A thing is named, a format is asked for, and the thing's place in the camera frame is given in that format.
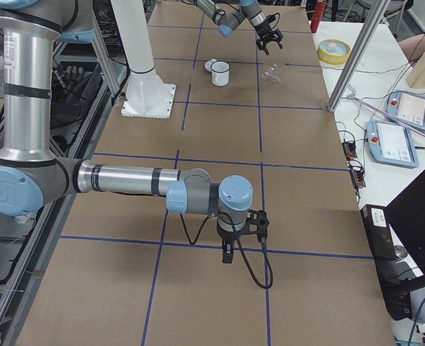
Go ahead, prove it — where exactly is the aluminium frame post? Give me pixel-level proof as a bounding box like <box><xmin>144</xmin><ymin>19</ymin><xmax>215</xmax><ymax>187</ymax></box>
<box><xmin>327</xmin><ymin>0</ymin><xmax>390</xmax><ymax>112</ymax></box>

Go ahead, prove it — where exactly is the black monitor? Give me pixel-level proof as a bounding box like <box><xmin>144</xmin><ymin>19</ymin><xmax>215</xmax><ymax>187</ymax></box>
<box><xmin>385</xmin><ymin>170</ymin><xmax>425</xmax><ymax>273</ymax></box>

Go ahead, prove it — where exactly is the near teach pendant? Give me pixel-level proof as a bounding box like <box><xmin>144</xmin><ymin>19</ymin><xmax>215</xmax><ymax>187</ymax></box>
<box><xmin>366</xmin><ymin>120</ymin><xmax>419</xmax><ymax>168</ymax></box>

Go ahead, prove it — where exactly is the teach pendant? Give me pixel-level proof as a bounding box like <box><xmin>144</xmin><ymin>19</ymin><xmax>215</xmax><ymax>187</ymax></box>
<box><xmin>366</xmin><ymin>120</ymin><xmax>419</xmax><ymax>168</ymax></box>
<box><xmin>387</xmin><ymin>90</ymin><xmax>425</xmax><ymax>131</ymax></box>

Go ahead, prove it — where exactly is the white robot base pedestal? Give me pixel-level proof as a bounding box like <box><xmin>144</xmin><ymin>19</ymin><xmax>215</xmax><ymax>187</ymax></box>
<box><xmin>111</xmin><ymin>0</ymin><xmax>176</xmax><ymax>119</ymax></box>

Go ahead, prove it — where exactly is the red black connector block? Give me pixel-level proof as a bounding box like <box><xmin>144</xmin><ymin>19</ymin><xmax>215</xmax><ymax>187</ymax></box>
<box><xmin>342</xmin><ymin>141</ymin><xmax>357</xmax><ymax>160</ymax></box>

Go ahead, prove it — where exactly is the yellow tape roll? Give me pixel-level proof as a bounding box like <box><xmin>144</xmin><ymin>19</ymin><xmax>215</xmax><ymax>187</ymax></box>
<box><xmin>317</xmin><ymin>39</ymin><xmax>351</xmax><ymax>66</ymax></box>

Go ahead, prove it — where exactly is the red bottle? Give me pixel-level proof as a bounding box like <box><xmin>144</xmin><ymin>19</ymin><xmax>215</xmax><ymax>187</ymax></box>
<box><xmin>310</xmin><ymin>0</ymin><xmax>326</xmax><ymax>33</ymax></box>

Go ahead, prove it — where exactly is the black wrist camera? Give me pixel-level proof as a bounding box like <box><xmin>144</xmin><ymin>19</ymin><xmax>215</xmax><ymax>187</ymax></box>
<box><xmin>222</xmin><ymin>241</ymin><xmax>234</xmax><ymax>264</ymax></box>

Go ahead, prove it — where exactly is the metal rod green tip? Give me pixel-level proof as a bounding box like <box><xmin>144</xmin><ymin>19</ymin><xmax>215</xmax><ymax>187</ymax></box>
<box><xmin>345</xmin><ymin>94</ymin><xmax>425</xmax><ymax>138</ymax></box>

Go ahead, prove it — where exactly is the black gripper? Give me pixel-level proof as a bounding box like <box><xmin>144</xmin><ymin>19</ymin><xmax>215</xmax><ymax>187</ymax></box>
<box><xmin>255</xmin><ymin>21</ymin><xmax>283</xmax><ymax>55</ymax></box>

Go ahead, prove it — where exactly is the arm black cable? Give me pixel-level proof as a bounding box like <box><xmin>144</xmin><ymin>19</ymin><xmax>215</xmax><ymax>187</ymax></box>
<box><xmin>178</xmin><ymin>212</ymin><xmax>274</xmax><ymax>289</ymax></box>

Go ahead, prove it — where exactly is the far teach pendant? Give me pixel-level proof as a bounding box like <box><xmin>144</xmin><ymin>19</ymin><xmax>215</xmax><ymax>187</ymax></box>
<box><xmin>387</xmin><ymin>90</ymin><xmax>425</xmax><ymax>131</ymax></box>

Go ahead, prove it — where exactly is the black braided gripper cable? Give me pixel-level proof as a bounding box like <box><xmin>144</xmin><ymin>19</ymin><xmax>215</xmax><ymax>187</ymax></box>
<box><xmin>212</xmin><ymin>9</ymin><xmax>280</xmax><ymax>28</ymax></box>

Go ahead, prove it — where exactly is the black computer box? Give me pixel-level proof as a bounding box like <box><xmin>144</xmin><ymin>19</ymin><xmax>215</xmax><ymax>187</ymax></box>
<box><xmin>361</xmin><ymin>204</ymin><xmax>397</xmax><ymax>261</ymax></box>

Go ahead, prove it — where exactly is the white enamel mug blue rim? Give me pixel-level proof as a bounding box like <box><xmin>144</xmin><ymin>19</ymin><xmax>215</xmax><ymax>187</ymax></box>
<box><xmin>210</xmin><ymin>61</ymin><xmax>231</xmax><ymax>87</ymax></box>

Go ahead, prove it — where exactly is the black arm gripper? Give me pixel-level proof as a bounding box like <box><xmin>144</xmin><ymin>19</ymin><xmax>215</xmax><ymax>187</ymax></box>
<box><xmin>218</xmin><ymin>210</ymin><xmax>269</xmax><ymax>249</ymax></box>

